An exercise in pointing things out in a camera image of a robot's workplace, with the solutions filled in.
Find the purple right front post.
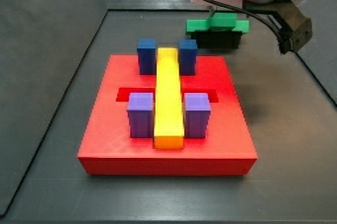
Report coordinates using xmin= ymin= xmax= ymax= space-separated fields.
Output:
xmin=184 ymin=93 xmax=210 ymax=138

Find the blue post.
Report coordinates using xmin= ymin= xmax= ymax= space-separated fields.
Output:
xmin=178 ymin=39 xmax=197 ymax=76
xmin=137 ymin=38 xmax=157 ymax=75

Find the yellow long bar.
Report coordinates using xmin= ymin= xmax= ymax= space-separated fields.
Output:
xmin=154 ymin=47 xmax=184 ymax=149

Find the black cable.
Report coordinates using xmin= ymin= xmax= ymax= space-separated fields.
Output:
xmin=162 ymin=0 xmax=286 ymax=49

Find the blue left rear post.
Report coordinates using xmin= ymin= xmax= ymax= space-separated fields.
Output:
xmin=137 ymin=38 xmax=157 ymax=75

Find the black angle fixture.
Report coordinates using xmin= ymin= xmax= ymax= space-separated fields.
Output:
xmin=190 ymin=31 xmax=242 ymax=49

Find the purple left front post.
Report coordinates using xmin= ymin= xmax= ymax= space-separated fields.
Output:
xmin=126 ymin=93 xmax=154 ymax=138

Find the purple post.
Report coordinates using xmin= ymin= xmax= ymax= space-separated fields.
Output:
xmin=184 ymin=93 xmax=210 ymax=138
xmin=126 ymin=93 xmax=154 ymax=138

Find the red base board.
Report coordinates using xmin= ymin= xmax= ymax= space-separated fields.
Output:
xmin=77 ymin=55 xmax=257 ymax=176

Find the green stepped bridge block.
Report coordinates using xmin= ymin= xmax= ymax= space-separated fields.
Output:
xmin=185 ymin=13 xmax=250 ymax=35

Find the blue right rear post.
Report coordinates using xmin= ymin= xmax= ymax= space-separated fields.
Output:
xmin=178 ymin=39 xmax=197 ymax=76

